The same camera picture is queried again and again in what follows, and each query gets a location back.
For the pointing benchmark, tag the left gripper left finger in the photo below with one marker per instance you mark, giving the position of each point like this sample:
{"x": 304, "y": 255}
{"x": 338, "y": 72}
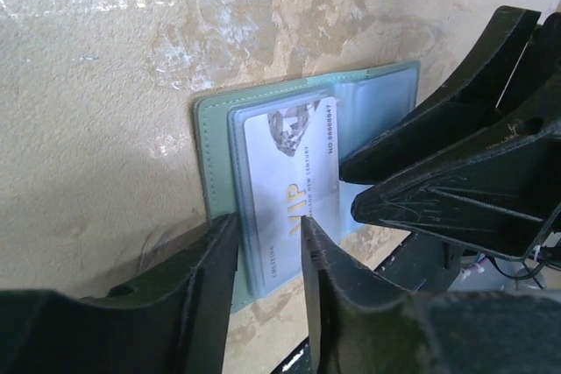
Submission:
{"x": 172, "y": 318}

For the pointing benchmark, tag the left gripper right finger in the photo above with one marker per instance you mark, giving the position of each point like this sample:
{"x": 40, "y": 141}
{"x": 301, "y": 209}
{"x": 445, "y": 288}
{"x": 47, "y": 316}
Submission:
{"x": 481, "y": 332}

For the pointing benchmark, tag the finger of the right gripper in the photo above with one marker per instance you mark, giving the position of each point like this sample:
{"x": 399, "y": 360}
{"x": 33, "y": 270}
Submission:
{"x": 497, "y": 191}
{"x": 456, "y": 109}

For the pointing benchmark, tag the white VIP credit card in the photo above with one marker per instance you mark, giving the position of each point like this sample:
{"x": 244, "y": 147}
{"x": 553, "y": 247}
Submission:
{"x": 292, "y": 159}

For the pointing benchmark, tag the teal leather card holder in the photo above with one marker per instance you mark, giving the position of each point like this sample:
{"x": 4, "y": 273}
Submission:
{"x": 369, "y": 102}

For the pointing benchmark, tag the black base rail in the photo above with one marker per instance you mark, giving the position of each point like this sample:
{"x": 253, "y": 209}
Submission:
{"x": 394, "y": 269}

